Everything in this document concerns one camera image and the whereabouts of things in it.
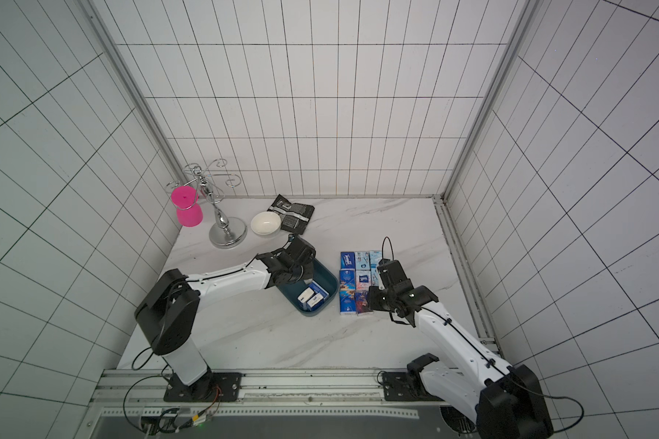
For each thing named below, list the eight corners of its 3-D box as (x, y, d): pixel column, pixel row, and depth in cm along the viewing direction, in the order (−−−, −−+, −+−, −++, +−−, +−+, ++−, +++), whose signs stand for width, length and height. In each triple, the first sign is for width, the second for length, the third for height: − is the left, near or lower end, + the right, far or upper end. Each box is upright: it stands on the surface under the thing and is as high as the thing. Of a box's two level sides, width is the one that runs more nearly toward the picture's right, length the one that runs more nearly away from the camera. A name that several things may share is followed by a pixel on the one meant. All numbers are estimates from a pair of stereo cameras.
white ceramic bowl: (260, 241, 106) (258, 234, 103) (250, 225, 112) (247, 218, 108) (284, 228, 110) (283, 221, 107) (273, 213, 116) (271, 206, 112)
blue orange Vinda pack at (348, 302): (340, 314, 88) (340, 310, 86) (339, 293, 92) (339, 290, 90) (356, 314, 88) (356, 310, 86) (354, 293, 92) (355, 290, 90)
